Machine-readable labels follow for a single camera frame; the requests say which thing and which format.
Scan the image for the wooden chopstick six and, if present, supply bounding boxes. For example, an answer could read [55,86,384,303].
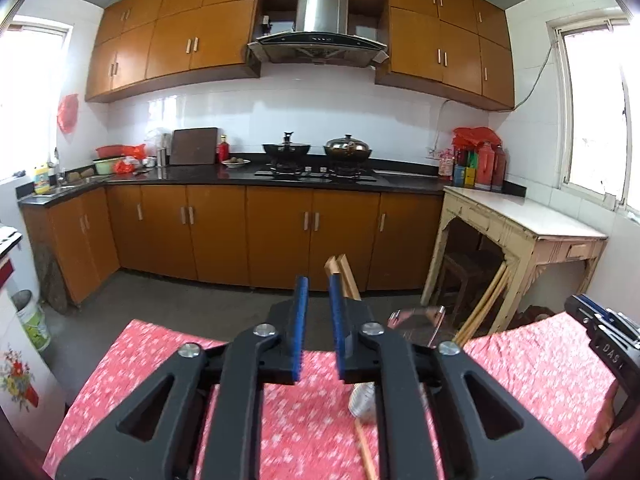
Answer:
[454,261,509,347]

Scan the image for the wooden chopstick four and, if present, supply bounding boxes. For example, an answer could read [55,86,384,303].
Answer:
[354,418,378,480]

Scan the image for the wooden chopstick three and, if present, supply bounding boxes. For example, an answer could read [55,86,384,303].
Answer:
[324,254,361,301]

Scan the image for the lower wooden kitchen cabinets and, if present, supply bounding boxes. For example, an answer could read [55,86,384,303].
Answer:
[21,184,442,304]

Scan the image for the person's right hand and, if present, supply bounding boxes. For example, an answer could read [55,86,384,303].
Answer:
[585,380,639,456]

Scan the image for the cream wooden side table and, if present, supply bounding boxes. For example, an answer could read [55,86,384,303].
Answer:
[421,186,608,334]

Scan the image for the wooden stool under table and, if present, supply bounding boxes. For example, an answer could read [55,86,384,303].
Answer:
[434,250,503,328]

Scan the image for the red floral tablecloth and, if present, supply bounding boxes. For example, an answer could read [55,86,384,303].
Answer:
[43,313,614,479]

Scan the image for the white plastic bucket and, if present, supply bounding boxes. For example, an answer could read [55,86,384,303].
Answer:
[11,289,51,352]

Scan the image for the dark sauce bottle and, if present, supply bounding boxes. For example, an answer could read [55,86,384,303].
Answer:
[491,145,506,193]

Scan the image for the red oil jug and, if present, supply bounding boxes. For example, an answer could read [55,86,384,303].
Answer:
[474,142,495,191]

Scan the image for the green basin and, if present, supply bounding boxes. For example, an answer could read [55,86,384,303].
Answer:
[93,156,125,176]

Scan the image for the yellow dish soap bottle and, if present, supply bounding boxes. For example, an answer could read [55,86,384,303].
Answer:
[34,165,51,195]

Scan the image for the small plate of food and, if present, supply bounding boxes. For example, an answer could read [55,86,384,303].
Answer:
[221,157,250,168]

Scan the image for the red plastic basin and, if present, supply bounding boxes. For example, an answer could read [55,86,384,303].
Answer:
[96,144,125,159]

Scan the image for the lidded dark cooking pot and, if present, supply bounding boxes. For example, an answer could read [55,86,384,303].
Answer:
[323,133,372,169]

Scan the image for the gas stove top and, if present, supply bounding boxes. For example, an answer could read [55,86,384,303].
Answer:
[254,167,378,183]

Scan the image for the dark wooden cutting board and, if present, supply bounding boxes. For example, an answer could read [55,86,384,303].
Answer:
[169,127,218,166]

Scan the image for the red bottle on counter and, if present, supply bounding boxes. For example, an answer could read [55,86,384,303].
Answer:
[217,134,230,162]

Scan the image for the black wok on stove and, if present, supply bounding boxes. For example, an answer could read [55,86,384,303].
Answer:
[262,131,311,174]

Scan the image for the steel range hood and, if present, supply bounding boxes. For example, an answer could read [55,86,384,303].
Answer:
[247,0,388,67]

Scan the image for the wire utensil holder basket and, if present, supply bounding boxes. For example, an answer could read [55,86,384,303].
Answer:
[348,303,447,424]

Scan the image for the right window frame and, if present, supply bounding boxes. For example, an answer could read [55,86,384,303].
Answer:
[555,16,639,214]

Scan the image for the upper wooden wall cabinets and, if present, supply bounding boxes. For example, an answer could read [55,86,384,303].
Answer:
[85,0,515,112]

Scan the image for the red plastic bag on wall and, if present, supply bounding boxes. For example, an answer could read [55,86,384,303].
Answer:
[56,93,79,134]

